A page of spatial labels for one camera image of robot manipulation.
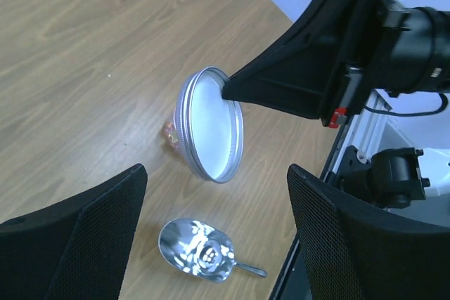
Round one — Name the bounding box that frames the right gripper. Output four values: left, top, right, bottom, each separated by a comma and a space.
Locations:
221, 0, 410, 128

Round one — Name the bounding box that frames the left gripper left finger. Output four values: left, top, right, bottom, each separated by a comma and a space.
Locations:
1, 164, 148, 299

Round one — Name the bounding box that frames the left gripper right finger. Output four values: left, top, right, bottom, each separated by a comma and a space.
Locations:
287, 164, 449, 299

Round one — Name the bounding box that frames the white round lid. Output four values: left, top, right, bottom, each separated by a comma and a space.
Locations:
173, 67, 244, 184

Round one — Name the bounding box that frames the metal scoop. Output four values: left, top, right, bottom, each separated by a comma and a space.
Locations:
158, 219, 267, 283

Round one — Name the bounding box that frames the clear plastic cup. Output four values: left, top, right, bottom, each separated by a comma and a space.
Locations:
161, 110, 186, 156

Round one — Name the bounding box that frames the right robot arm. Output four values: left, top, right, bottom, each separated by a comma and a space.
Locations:
221, 0, 449, 128

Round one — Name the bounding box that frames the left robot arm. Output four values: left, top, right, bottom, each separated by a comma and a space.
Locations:
1, 148, 449, 299

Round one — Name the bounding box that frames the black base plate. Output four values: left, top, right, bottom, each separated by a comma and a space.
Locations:
269, 235, 313, 300

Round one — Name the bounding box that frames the aluminium frame rail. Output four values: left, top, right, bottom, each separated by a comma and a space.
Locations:
320, 109, 390, 180

